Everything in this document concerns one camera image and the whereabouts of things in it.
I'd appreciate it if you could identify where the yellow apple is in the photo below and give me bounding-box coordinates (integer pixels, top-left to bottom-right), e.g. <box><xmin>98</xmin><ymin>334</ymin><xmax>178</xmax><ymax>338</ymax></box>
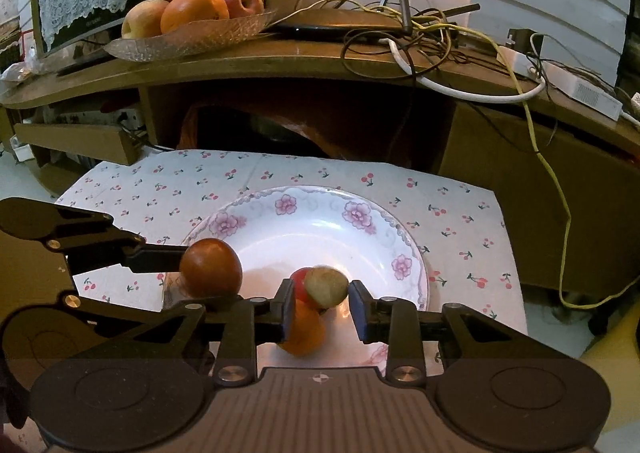
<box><xmin>121</xmin><ymin>0</ymin><xmax>170</xmax><ymax>40</ymax></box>

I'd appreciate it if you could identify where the small orange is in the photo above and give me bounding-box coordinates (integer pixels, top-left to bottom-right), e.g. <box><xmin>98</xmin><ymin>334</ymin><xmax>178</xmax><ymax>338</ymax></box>
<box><xmin>277</xmin><ymin>300</ymin><xmax>327</xmax><ymax>358</ymax></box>

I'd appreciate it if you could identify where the cherry print table cloth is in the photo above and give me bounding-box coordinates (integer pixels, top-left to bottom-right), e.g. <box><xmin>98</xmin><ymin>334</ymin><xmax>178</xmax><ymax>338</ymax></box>
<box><xmin>52</xmin><ymin>149</ymin><xmax>530</xmax><ymax>365</ymax></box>

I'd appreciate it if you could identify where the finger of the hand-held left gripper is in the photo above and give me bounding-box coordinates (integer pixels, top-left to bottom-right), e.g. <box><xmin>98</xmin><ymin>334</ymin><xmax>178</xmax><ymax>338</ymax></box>
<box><xmin>42</xmin><ymin>203</ymin><xmax>190</xmax><ymax>276</ymax></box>
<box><xmin>59</xmin><ymin>290</ymin><xmax>247</xmax><ymax>335</ymax></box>

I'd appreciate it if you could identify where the white power strip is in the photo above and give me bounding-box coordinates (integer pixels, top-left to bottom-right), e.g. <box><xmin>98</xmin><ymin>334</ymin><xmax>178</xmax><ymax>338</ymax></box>
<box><xmin>50</xmin><ymin>108</ymin><xmax>146</xmax><ymax>127</ymax></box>
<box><xmin>500</xmin><ymin>46</ymin><xmax>625</xmax><ymax>122</ymax></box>

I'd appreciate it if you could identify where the glass fruit tray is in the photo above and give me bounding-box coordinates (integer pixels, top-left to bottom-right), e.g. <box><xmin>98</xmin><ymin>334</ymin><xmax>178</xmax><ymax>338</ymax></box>
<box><xmin>103</xmin><ymin>8</ymin><xmax>280</xmax><ymax>63</ymax></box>

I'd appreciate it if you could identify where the dark red round fruit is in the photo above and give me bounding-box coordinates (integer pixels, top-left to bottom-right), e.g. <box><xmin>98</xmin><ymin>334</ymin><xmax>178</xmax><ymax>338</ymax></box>
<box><xmin>179</xmin><ymin>238</ymin><xmax>244</xmax><ymax>299</ymax></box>

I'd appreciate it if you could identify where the white plug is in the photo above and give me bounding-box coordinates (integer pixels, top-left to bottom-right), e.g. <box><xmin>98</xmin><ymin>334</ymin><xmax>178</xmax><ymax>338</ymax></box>
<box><xmin>620</xmin><ymin>92</ymin><xmax>640</xmax><ymax>127</ymax></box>

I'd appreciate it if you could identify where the white floral plate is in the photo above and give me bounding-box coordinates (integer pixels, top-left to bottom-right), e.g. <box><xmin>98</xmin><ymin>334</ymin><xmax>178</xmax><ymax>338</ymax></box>
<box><xmin>162</xmin><ymin>184</ymin><xmax>430</xmax><ymax>375</ymax></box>

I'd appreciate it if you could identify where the yellow cable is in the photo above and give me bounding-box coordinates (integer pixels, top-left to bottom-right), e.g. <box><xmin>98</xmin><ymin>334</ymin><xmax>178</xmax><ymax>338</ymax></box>
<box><xmin>295</xmin><ymin>0</ymin><xmax>640</xmax><ymax>310</ymax></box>

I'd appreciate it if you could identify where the red apple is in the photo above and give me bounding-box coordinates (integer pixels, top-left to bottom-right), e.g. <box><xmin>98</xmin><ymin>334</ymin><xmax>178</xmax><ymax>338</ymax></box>
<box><xmin>215</xmin><ymin>0</ymin><xmax>265</xmax><ymax>20</ymax></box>

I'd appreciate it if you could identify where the small red fruit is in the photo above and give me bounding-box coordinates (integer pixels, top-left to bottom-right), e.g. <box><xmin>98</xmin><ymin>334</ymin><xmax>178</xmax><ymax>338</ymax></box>
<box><xmin>290</xmin><ymin>267</ymin><xmax>321</xmax><ymax>306</ymax></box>

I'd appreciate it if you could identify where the white cable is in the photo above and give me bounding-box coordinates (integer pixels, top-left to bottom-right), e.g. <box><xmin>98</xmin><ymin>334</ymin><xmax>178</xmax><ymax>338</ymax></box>
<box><xmin>385</xmin><ymin>36</ymin><xmax>546</xmax><ymax>101</ymax></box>

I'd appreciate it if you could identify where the clear plastic bag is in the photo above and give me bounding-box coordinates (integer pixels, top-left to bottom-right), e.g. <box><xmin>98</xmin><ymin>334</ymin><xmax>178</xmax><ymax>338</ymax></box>
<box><xmin>0</xmin><ymin>58</ymin><xmax>56</xmax><ymax>82</ymax></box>

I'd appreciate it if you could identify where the black cable bundle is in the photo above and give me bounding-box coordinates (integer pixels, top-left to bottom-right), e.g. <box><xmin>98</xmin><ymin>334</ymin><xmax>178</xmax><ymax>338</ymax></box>
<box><xmin>341</xmin><ymin>0</ymin><xmax>501</xmax><ymax>80</ymax></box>

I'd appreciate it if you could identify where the black power adapter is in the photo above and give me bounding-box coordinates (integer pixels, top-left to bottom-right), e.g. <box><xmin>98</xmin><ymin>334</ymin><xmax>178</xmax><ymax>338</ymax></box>
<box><xmin>507</xmin><ymin>27</ymin><xmax>539</xmax><ymax>54</ymax></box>

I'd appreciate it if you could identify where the wooden television cabinet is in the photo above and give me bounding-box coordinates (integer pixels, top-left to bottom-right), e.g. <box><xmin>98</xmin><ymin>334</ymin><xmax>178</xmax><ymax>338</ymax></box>
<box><xmin>0</xmin><ymin>20</ymin><xmax>640</xmax><ymax>295</ymax></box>

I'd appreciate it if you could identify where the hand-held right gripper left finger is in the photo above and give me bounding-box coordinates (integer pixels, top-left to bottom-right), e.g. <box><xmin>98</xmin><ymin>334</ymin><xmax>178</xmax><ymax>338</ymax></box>
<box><xmin>107</xmin><ymin>278</ymin><xmax>297</xmax><ymax>386</ymax></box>

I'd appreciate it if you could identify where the small tan fruit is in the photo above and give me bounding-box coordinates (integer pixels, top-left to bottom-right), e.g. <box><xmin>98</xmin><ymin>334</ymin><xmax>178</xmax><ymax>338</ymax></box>
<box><xmin>304</xmin><ymin>265</ymin><xmax>349</xmax><ymax>310</ymax></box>

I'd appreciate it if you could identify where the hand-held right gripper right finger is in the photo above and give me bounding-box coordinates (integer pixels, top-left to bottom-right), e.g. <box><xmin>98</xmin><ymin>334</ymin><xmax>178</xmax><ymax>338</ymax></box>
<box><xmin>348</xmin><ymin>279</ymin><xmax>558</xmax><ymax>385</ymax></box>

